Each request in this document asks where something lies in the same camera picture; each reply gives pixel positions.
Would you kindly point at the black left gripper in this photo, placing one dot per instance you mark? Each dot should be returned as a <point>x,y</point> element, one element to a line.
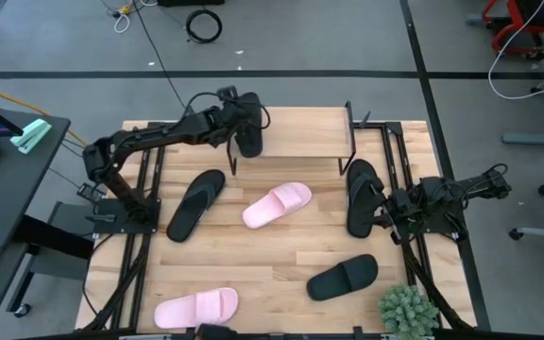
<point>231,118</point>

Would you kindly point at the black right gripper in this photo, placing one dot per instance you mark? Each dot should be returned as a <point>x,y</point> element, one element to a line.
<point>402,208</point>

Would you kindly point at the black flip-flop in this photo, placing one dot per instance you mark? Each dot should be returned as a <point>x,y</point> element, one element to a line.
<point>359,222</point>
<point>182,226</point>

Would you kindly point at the black slide sandal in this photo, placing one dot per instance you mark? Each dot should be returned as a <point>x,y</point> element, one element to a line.
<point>252,146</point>
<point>324,285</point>

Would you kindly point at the pink slide sandal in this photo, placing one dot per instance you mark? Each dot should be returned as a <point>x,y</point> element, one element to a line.
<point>177,311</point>
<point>262,215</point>

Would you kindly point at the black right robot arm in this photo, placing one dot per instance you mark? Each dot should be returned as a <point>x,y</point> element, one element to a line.
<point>470,184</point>

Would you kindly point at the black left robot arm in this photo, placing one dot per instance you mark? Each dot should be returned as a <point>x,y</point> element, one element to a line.
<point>158,134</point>

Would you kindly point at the wooden shelf with black legs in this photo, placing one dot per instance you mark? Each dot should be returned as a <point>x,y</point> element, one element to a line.
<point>300,132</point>

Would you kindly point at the green artificial plant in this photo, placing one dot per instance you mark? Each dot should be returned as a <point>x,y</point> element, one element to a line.
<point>406,311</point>

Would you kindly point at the black box on floor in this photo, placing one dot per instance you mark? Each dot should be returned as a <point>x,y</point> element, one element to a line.
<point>191,2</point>

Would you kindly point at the black power adapter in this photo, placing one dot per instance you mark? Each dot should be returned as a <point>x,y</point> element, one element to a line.
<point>90,192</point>

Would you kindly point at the grey office chair base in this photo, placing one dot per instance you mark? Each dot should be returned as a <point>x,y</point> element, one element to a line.
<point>541,232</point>

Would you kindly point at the grey desk foot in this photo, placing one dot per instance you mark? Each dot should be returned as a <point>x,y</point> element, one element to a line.
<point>538,138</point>

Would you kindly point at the mint green stapler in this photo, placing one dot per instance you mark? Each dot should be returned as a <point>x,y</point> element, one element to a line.
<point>31,134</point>

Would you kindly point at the black desk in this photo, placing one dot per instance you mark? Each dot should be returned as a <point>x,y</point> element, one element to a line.
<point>12,189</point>

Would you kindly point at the red and black cart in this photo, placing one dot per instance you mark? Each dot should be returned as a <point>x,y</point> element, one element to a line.
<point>513,14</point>

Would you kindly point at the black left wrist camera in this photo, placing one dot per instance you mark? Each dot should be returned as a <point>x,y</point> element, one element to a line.
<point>227,91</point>

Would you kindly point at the black metal table frame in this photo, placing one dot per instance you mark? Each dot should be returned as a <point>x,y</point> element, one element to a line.
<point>390,141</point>

